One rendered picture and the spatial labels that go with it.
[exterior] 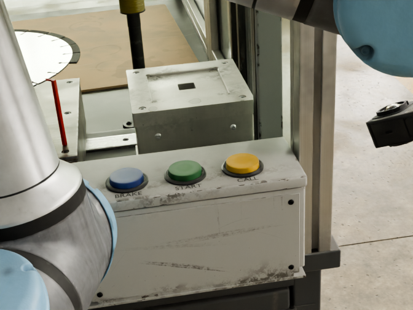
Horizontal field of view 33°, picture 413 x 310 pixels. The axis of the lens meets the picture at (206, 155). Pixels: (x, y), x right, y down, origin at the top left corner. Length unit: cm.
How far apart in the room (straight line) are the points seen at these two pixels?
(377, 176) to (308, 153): 178
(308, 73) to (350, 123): 222
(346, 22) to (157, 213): 51
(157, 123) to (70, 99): 25
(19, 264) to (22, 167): 9
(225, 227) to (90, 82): 78
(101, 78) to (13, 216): 97
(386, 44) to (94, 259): 40
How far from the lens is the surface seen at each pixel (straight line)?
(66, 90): 125
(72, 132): 108
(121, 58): 166
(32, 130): 61
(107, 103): 143
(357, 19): 34
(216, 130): 102
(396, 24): 34
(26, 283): 55
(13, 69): 59
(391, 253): 223
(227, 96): 102
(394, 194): 253
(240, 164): 82
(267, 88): 93
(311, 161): 87
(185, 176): 80
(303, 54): 80
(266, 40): 90
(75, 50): 112
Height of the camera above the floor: 130
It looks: 28 degrees down
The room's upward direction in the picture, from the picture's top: 4 degrees counter-clockwise
